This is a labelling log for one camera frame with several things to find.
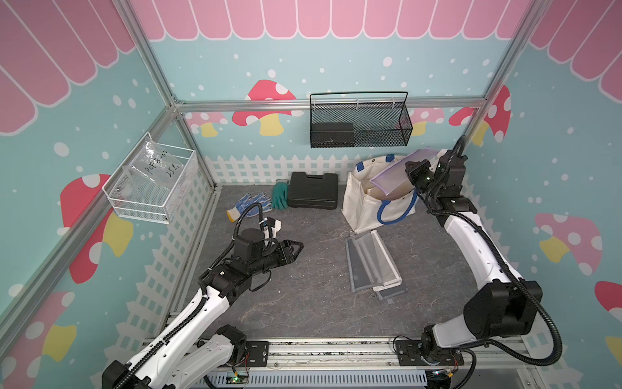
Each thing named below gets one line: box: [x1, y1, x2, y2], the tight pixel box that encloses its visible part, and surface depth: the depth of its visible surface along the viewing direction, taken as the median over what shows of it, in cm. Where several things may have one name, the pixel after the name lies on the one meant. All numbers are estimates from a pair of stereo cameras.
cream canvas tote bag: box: [341, 154, 418, 234], surface depth 101 cm
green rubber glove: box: [272, 181, 290, 210], surface depth 115 cm
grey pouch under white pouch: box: [375, 282, 409, 305], surface depth 88 cm
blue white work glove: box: [225, 192, 273, 223], surface depth 115 cm
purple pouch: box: [365, 146, 439, 200], surface depth 80 cm
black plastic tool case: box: [287, 171, 339, 210], surface depth 114 cm
